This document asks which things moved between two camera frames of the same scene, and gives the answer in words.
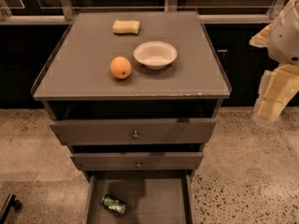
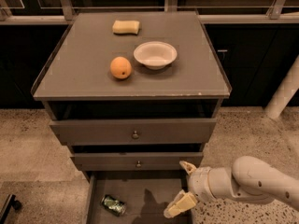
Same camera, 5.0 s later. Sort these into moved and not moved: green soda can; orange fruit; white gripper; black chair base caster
Moved: white gripper
Not moved: black chair base caster; orange fruit; green soda can
